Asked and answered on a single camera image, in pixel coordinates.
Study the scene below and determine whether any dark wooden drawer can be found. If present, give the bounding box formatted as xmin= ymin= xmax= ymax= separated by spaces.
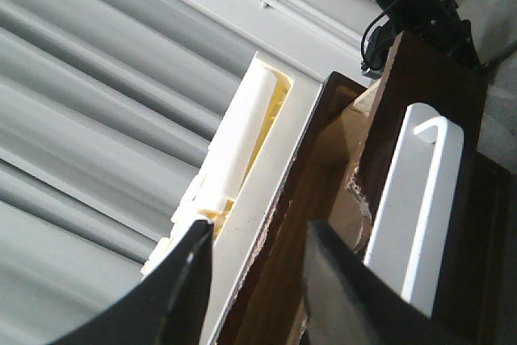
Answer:
xmin=319 ymin=33 xmax=494 ymax=344

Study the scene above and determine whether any grey pleated curtain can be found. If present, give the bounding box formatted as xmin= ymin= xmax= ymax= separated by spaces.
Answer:
xmin=1 ymin=0 xmax=256 ymax=344

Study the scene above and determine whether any dark wooden drawer cabinet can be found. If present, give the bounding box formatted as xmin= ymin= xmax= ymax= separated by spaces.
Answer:
xmin=217 ymin=70 xmax=517 ymax=345

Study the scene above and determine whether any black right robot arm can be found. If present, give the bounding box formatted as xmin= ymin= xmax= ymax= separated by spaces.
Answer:
xmin=304 ymin=0 xmax=487 ymax=344

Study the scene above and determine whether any white plastic drawer handle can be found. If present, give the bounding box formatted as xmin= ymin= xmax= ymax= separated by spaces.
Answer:
xmin=364 ymin=103 xmax=464 ymax=317

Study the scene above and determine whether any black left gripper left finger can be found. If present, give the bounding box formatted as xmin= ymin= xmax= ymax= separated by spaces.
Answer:
xmin=56 ymin=221 xmax=213 ymax=344

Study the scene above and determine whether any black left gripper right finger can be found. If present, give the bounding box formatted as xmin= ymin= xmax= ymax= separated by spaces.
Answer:
xmin=304 ymin=221 xmax=481 ymax=344

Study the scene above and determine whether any white tray on cabinet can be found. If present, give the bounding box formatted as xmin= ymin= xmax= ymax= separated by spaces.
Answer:
xmin=141 ymin=52 xmax=322 ymax=344

